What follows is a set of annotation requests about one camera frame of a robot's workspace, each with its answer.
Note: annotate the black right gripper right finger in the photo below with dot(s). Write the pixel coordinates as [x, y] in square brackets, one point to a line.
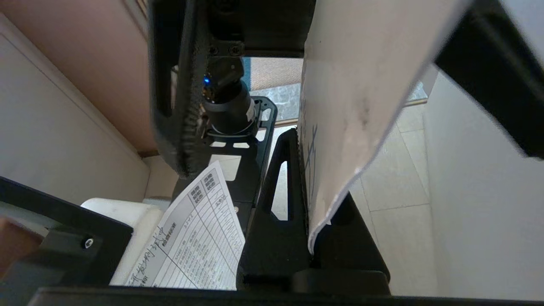
[352, 259]

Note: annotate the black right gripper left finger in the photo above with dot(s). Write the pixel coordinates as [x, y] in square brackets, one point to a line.
[272, 255]

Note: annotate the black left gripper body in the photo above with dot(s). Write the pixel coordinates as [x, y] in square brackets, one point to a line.
[263, 25]

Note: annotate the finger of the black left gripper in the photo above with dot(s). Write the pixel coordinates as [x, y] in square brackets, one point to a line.
[501, 63]
[170, 85]

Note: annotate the blue and white door hanger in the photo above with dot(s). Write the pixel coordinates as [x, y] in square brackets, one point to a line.
[352, 85]

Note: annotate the beige room door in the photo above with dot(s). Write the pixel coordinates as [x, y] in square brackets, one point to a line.
[480, 191]

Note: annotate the black cylinder blue light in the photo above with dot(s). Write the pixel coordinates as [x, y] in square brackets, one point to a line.
[229, 106]

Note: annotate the printed paper checklist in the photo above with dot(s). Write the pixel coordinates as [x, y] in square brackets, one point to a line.
[195, 238]

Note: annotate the black cutout metal bracket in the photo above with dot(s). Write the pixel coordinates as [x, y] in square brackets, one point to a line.
[250, 170]

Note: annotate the black metal frame bar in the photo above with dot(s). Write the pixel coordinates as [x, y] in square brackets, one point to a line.
[63, 229]

